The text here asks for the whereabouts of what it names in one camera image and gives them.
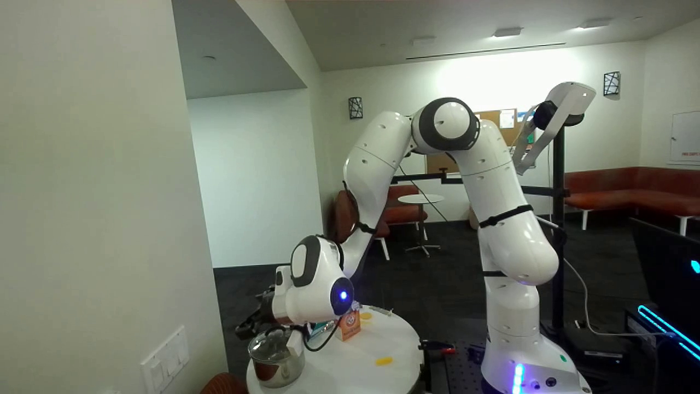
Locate red chair with white legs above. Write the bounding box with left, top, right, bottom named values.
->
left=327, top=182, right=428, bottom=263

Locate yellow small item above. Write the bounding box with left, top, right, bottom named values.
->
left=373, top=357, right=394, bottom=367

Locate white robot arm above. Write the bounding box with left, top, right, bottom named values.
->
left=238, top=98, right=591, bottom=394

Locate cork bulletin board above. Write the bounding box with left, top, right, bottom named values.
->
left=426, top=108, right=522, bottom=173

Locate black computer monitor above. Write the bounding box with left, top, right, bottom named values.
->
left=629, top=219, right=700, bottom=394

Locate patterned wall sconce lamp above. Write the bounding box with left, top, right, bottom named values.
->
left=348, top=97, right=362, bottom=120

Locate steel cooking pot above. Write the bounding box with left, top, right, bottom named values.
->
left=246, top=328, right=304, bottom=388

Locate small round white side table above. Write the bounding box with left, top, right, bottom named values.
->
left=397, top=193, right=444, bottom=255

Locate orange box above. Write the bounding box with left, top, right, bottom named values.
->
left=338, top=310, right=360, bottom=341

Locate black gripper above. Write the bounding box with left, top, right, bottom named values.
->
left=233, top=289, right=275, bottom=340

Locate orange red sofa bench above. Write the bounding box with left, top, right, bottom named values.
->
left=565, top=166, right=700, bottom=234

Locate teal blue tool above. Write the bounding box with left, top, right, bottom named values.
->
left=304, top=324, right=332, bottom=347

